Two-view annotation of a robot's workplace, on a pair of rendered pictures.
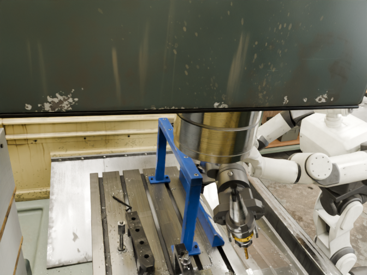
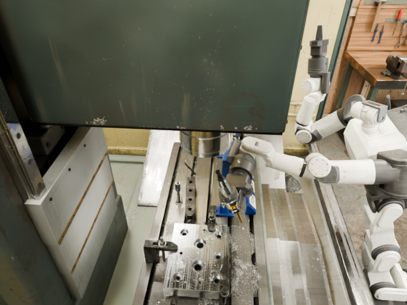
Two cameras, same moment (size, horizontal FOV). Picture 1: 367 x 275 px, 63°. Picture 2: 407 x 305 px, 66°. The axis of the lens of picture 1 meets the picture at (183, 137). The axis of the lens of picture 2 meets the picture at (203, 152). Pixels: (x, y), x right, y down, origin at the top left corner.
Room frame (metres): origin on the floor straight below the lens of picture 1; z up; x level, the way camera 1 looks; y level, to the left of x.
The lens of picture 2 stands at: (-0.20, -0.37, 2.04)
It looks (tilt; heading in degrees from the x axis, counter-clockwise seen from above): 37 degrees down; 23
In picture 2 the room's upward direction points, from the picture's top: straight up
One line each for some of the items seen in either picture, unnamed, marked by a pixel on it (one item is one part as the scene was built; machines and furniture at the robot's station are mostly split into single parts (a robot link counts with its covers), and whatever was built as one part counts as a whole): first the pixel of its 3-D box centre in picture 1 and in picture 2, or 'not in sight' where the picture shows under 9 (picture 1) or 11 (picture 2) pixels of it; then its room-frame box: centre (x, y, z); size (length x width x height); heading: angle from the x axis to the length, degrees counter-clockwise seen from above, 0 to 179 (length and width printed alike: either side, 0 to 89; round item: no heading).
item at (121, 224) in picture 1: (121, 235); (178, 192); (0.75, 0.18, 0.96); 0.03 x 0.03 x 0.13
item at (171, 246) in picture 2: not in sight; (161, 249); (0.43, 0.09, 0.97); 0.13 x 0.03 x 0.15; 109
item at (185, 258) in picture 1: (183, 267); (211, 221); (0.64, -0.04, 0.97); 0.13 x 0.03 x 0.15; 19
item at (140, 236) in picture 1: (139, 243); (190, 199); (0.76, 0.12, 0.93); 0.26 x 0.05 x 0.06; 24
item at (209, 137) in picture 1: (216, 116); (205, 126); (0.53, -0.06, 1.53); 0.16 x 0.16 x 0.12
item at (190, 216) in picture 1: (189, 219); (225, 189); (0.78, -0.05, 1.05); 0.10 x 0.05 x 0.30; 109
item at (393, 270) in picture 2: not in sight; (387, 281); (1.19, -0.96, 0.28); 0.21 x 0.20 x 0.13; 109
